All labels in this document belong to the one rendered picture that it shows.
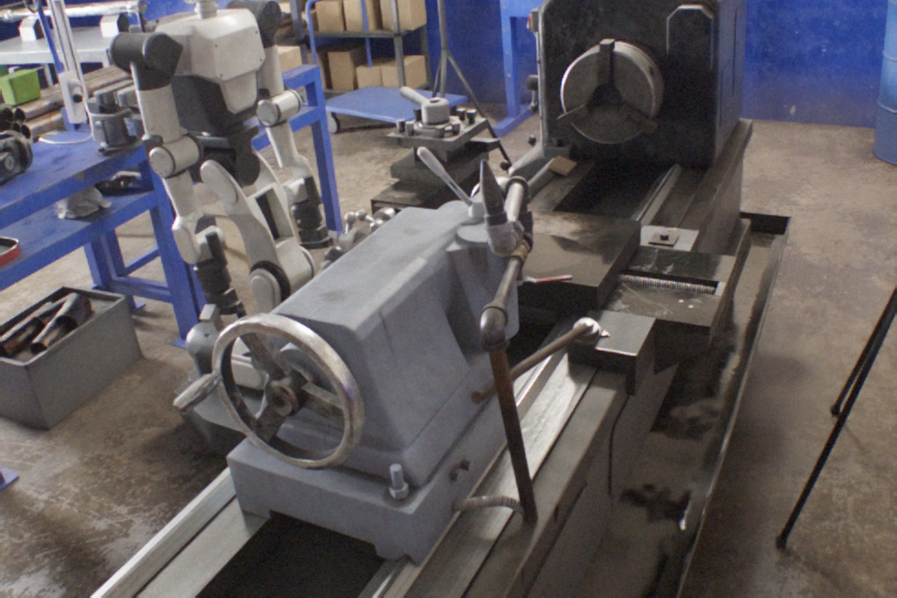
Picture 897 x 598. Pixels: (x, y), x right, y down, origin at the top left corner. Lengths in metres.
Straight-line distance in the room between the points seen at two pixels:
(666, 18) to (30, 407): 2.47
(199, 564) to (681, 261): 1.12
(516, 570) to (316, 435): 0.32
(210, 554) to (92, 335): 2.13
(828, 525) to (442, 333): 1.55
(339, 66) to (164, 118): 4.26
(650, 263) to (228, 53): 1.20
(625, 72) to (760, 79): 3.61
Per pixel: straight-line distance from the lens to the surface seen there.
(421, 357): 1.17
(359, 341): 1.05
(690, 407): 2.18
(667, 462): 2.00
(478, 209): 1.31
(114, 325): 3.38
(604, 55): 2.16
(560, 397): 1.45
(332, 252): 1.34
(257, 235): 2.43
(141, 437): 3.05
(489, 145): 1.90
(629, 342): 1.52
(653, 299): 1.66
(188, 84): 2.30
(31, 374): 3.15
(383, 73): 6.16
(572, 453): 1.34
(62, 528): 2.79
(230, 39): 2.29
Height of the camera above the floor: 1.68
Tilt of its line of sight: 25 degrees down
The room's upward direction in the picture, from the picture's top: 6 degrees counter-clockwise
